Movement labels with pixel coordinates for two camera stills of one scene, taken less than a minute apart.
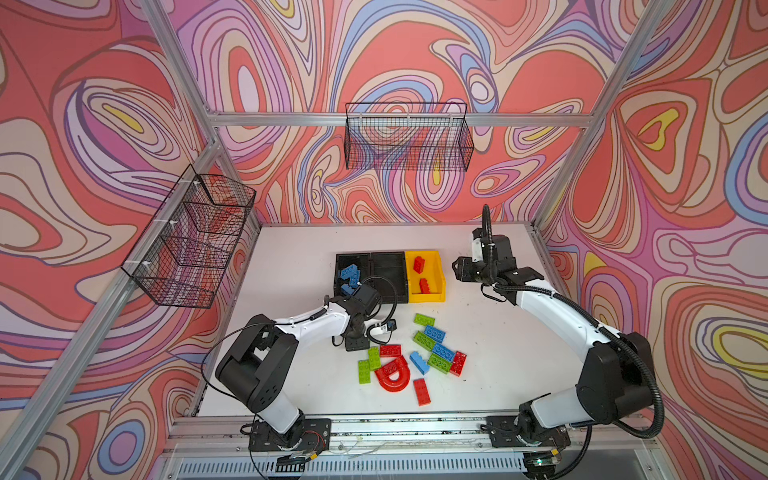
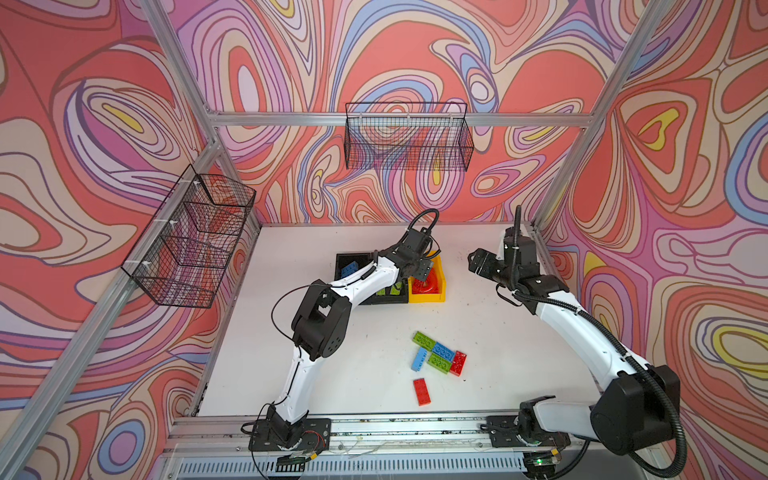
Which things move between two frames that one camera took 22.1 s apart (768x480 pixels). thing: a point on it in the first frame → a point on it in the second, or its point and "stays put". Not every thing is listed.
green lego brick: x=424 y=340 stays put
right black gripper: x=463 y=272 → x=490 y=259
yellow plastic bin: x=425 y=277 stays put
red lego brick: x=457 y=364 stays put
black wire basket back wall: x=422 y=136 stays put
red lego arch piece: x=397 y=365 → x=431 y=285
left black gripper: x=359 y=345 → x=425 y=269
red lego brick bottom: x=423 y=397 stays put
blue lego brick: x=352 y=273 stays put
